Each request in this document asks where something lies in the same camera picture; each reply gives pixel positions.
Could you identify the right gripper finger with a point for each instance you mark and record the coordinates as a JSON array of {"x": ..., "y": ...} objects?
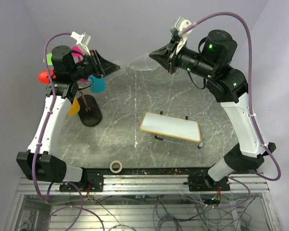
[
  {"x": 168, "y": 48},
  {"x": 161, "y": 57}
]

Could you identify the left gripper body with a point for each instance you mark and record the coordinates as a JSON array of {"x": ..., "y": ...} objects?
[{"x": 85, "y": 69}]

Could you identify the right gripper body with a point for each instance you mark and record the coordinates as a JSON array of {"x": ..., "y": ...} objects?
[{"x": 190, "y": 60}]

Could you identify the pink plastic wine glass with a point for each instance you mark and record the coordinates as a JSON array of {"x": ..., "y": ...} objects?
[{"x": 77, "y": 53}]

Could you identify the clear plastic cup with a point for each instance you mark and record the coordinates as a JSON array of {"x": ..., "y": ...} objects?
[{"x": 140, "y": 63}]

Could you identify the blue plastic wine glass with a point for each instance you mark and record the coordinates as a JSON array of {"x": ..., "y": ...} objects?
[{"x": 98, "y": 84}]

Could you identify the orange plastic wine glass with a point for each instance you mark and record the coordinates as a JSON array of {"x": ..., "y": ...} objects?
[{"x": 75, "y": 107}]

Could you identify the green plastic wine glass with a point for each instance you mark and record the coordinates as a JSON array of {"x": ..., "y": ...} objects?
[{"x": 49, "y": 58}]

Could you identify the red plastic wine glass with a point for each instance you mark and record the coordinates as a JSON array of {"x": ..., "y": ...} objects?
[{"x": 43, "y": 76}]

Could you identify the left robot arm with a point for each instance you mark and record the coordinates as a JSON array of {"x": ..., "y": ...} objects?
[{"x": 40, "y": 162}]

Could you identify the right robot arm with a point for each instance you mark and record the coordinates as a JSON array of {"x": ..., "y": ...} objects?
[{"x": 229, "y": 88}]

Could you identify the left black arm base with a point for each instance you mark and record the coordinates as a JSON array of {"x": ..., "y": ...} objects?
[{"x": 94, "y": 181}]

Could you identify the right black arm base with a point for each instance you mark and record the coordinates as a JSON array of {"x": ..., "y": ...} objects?
[{"x": 198, "y": 183}]

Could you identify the black marker pen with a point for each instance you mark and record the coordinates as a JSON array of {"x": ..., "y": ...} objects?
[{"x": 168, "y": 139}]

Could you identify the white tape roll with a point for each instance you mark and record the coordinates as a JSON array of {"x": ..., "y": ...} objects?
[{"x": 116, "y": 167}]

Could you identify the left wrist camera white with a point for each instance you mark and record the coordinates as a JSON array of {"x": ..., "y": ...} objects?
[{"x": 82, "y": 41}]

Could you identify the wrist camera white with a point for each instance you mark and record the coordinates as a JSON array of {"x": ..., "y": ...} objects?
[
  {"x": 177, "y": 30},
  {"x": 82, "y": 41}
]

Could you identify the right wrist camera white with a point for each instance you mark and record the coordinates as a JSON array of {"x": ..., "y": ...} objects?
[{"x": 177, "y": 30}]

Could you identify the copper wire wine glass rack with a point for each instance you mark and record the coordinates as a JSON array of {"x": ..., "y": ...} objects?
[{"x": 90, "y": 114}]

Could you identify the small whiteboard wooden frame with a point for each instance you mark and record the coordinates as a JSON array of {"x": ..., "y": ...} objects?
[{"x": 169, "y": 126}]

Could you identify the aluminium rail frame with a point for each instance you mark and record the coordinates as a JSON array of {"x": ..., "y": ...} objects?
[{"x": 150, "y": 185}]

